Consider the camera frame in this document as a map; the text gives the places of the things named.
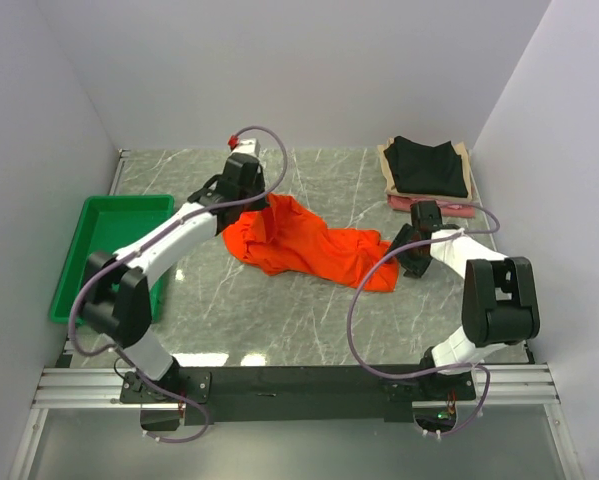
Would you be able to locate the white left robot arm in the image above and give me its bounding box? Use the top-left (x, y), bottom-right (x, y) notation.
top-left (75, 147), bottom-right (267, 402)

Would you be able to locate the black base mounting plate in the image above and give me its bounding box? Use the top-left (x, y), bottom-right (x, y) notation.
top-left (119, 366), bottom-right (477, 431)

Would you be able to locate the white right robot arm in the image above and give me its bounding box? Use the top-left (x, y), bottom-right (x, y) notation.
top-left (389, 201), bottom-right (540, 399)

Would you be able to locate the aluminium frame rail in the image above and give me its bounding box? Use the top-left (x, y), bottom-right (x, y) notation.
top-left (9, 364), bottom-right (583, 479)

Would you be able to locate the black folded t-shirt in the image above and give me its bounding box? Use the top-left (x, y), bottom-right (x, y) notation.
top-left (383, 136), bottom-right (470, 199)

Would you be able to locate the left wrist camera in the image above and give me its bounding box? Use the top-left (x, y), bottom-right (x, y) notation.
top-left (227, 135), bottom-right (260, 157)

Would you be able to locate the green plastic tray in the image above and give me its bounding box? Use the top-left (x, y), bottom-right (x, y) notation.
top-left (49, 195), bottom-right (175, 324)

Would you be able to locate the orange t-shirt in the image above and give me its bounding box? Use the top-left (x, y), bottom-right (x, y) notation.
top-left (222, 194), bottom-right (390, 288)

